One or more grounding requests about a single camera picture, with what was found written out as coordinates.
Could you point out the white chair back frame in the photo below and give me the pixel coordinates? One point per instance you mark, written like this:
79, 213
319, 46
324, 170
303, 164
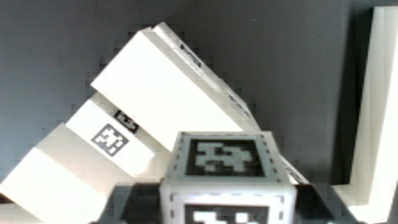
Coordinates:
161, 97

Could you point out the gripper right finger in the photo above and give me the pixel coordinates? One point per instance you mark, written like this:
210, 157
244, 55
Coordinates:
320, 208

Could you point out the white right fence rail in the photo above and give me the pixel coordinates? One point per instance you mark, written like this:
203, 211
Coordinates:
368, 192

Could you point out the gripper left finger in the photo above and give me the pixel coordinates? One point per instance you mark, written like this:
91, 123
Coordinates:
132, 206

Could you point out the tagged white cube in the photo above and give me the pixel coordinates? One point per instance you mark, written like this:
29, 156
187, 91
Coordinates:
226, 185

